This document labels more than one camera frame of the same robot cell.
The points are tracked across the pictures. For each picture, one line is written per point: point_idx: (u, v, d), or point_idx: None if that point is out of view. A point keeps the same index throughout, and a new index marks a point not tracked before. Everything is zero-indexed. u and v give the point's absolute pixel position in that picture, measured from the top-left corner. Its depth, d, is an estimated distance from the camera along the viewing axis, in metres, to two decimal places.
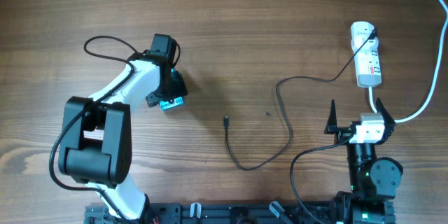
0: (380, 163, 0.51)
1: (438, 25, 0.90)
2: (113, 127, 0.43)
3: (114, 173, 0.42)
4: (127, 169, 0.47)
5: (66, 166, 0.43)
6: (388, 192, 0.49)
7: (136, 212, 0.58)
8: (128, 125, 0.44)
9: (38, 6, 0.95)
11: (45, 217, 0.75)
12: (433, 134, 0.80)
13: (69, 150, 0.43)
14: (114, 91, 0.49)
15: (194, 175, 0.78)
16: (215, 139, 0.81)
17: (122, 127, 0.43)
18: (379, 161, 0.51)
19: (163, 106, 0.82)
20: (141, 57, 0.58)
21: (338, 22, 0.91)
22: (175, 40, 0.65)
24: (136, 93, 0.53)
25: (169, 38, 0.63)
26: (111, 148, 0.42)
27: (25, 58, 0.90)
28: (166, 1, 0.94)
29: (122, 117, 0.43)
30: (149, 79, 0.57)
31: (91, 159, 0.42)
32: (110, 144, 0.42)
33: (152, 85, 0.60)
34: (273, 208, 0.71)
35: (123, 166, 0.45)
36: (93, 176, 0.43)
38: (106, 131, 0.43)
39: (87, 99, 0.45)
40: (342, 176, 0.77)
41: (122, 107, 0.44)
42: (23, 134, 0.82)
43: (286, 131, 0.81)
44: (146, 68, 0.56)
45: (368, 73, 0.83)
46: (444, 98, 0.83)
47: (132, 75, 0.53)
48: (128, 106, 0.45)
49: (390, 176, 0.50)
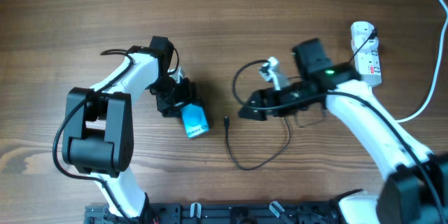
0: (307, 45, 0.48)
1: (438, 25, 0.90)
2: (115, 116, 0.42)
3: (117, 161, 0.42)
4: (130, 157, 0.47)
5: (70, 155, 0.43)
6: (322, 66, 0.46)
7: (136, 210, 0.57)
8: (130, 114, 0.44)
9: (38, 6, 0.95)
11: (46, 217, 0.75)
12: (433, 134, 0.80)
13: (72, 139, 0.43)
14: (114, 82, 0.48)
15: (194, 175, 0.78)
16: (215, 139, 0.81)
17: (123, 116, 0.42)
18: (299, 45, 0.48)
19: (189, 134, 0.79)
20: (140, 50, 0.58)
21: (338, 22, 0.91)
22: (172, 44, 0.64)
24: (136, 86, 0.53)
25: (166, 39, 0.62)
26: (113, 137, 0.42)
27: (26, 57, 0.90)
28: (166, 1, 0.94)
29: (124, 105, 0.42)
30: (148, 71, 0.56)
31: (94, 148, 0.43)
32: (112, 133, 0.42)
33: (152, 78, 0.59)
34: (273, 208, 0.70)
35: (126, 153, 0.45)
36: (96, 164, 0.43)
38: (108, 120, 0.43)
39: (88, 89, 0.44)
40: (342, 176, 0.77)
41: (122, 96, 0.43)
42: (24, 134, 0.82)
43: (286, 131, 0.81)
44: (145, 60, 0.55)
45: (368, 73, 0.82)
46: (444, 98, 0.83)
47: (131, 67, 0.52)
48: (129, 96, 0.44)
49: (318, 54, 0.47)
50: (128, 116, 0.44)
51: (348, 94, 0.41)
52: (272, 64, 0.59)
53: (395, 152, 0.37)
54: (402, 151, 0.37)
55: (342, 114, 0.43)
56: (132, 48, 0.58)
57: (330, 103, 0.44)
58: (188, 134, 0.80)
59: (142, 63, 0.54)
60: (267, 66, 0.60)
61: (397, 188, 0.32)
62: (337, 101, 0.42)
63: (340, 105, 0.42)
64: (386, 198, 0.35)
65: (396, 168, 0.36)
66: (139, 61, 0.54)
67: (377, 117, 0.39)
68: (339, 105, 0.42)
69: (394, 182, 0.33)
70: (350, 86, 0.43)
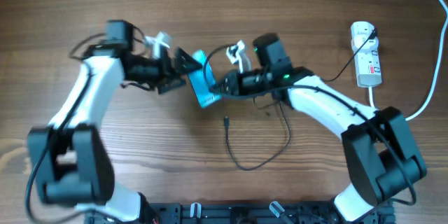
0: (269, 45, 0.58)
1: (438, 26, 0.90)
2: (83, 151, 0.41)
3: (97, 194, 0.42)
4: (113, 182, 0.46)
5: (50, 199, 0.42)
6: (282, 67, 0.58)
7: (134, 214, 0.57)
8: (99, 143, 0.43)
9: (38, 6, 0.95)
11: (45, 217, 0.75)
12: (433, 134, 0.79)
13: (47, 184, 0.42)
14: (75, 107, 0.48)
15: (194, 175, 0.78)
16: (215, 139, 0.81)
17: (91, 148, 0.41)
18: (262, 44, 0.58)
19: (202, 103, 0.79)
20: (95, 50, 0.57)
21: (338, 22, 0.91)
22: (130, 25, 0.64)
24: (101, 98, 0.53)
25: (122, 24, 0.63)
26: (88, 171, 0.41)
27: (25, 57, 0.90)
28: (166, 1, 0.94)
29: (91, 140, 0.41)
30: (110, 78, 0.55)
31: (71, 187, 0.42)
32: (85, 169, 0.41)
33: (117, 81, 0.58)
34: (273, 208, 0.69)
35: (106, 181, 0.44)
36: (78, 201, 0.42)
38: (78, 156, 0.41)
39: (49, 129, 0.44)
40: (342, 176, 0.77)
41: (85, 129, 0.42)
42: (24, 134, 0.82)
43: (286, 131, 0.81)
44: (103, 68, 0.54)
45: (368, 73, 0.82)
46: (444, 98, 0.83)
47: (90, 80, 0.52)
48: (94, 127, 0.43)
49: (278, 54, 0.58)
50: (98, 148, 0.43)
51: (302, 86, 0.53)
52: (241, 47, 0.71)
53: (347, 117, 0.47)
54: (352, 115, 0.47)
55: (303, 105, 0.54)
56: (86, 54, 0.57)
57: (292, 100, 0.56)
58: (201, 104, 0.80)
59: (99, 73, 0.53)
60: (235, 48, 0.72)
61: (352, 145, 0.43)
62: (296, 93, 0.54)
63: (299, 98, 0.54)
64: (348, 158, 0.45)
65: (348, 127, 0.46)
66: (96, 71, 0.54)
67: (330, 96, 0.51)
68: (298, 97, 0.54)
69: (349, 141, 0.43)
70: (304, 81, 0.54)
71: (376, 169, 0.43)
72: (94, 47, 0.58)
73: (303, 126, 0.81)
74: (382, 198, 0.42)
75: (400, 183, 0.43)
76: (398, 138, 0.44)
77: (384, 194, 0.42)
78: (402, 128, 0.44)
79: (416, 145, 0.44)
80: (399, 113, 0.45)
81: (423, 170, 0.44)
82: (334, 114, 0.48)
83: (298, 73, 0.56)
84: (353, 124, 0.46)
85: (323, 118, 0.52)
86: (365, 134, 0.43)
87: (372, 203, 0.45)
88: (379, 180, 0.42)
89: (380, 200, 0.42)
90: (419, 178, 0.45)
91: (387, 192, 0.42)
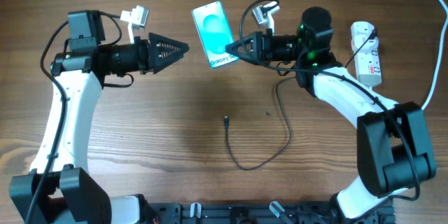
0: (320, 33, 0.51)
1: (438, 26, 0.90)
2: (75, 199, 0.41)
3: None
4: (108, 208, 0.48)
5: None
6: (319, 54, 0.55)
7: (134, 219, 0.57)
8: (89, 184, 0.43)
9: (38, 6, 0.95)
11: None
12: (433, 134, 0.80)
13: None
14: (54, 150, 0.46)
15: (194, 175, 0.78)
16: (215, 139, 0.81)
17: (82, 195, 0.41)
18: (314, 29, 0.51)
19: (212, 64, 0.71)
20: (65, 61, 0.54)
21: (338, 22, 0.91)
22: (94, 13, 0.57)
24: (82, 122, 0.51)
25: (84, 17, 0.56)
26: (83, 214, 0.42)
27: (25, 57, 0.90)
28: (166, 1, 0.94)
29: (79, 187, 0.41)
30: (90, 92, 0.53)
31: None
32: (80, 212, 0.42)
33: (97, 92, 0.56)
34: (273, 208, 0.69)
35: (102, 215, 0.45)
36: None
38: (71, 203, 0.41)
39: (33, 178, 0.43)
40: (341, 176, 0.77)
41: (75, 175, 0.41)
42: (24, 134, 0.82)
43: (286, 131, 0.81)
44: (80, 86, 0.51)
45: (368, 73, 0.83)
46: (444, 97, 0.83)
47: (66, 106, 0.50)
48: (82, 170, 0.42)
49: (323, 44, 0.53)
50: (89, 192, 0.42)
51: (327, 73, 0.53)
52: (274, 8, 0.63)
53: (367, 106, 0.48)
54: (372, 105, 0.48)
55: (324, 93, 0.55)
56: (56, 69, 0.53)
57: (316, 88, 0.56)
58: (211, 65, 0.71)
59: (75, 97, 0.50)
60: (268, 8, 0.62)
61: (366, 127, 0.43)
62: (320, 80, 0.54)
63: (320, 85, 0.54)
64: (360, 144, 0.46)
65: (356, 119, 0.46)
66: (71, 94, 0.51)
67: (353, 86, 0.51)
68: (320, 84, 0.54)
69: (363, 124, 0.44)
70: (332, 71, 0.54)
71: (383, 157, 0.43)
72: (63, 57, 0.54)
73: (303, 125, 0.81)
74: (386, 189, 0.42)
75: (407, 178, 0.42)
76: (413, 131, 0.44)
77: (388, 186, 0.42)
78: (420, 122, 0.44)
79: (430, 145, 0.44)
80: (418, 108, 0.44)
81: (433, 171, 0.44)
82: (355, 102, 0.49)
83: (327, 62, 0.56)
84: (360, 115, 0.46)
85: (343, 108, 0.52)
86: (382, 121, 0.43)
87: (374, 194, 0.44)
88: (386, 169, 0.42)
89: (383, 192, 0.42)
90: (427, 179, 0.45)
91: (392, 185, 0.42)
